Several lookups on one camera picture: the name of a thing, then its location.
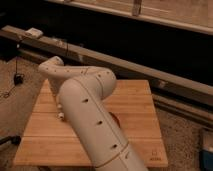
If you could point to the white plastic bottle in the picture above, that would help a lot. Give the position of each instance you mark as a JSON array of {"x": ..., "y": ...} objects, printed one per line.
[{"x": 61, "y": 115}]

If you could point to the black object at left edge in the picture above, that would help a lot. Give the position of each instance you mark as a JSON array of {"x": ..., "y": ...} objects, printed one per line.
[{"x": 15, "y": 140}]

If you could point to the blue container at right edge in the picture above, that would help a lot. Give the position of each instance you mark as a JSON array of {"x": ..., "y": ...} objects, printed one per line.
[{"x": 206, "y": 152}]

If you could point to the white box on ledge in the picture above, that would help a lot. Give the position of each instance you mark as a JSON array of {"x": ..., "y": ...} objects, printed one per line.
[{"x": 33, "y": 32}]

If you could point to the orange ceramic bowl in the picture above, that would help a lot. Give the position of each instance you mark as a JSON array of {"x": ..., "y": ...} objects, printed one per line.
[{"x": 115, "y": 119}]

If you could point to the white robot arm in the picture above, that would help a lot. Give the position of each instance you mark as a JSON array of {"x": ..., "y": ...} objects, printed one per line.
[{"x": 80, "y": 91}]

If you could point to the black power adapter with cable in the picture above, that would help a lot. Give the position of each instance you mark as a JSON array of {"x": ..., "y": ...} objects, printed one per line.
[{"x": 17, "y": 77}]

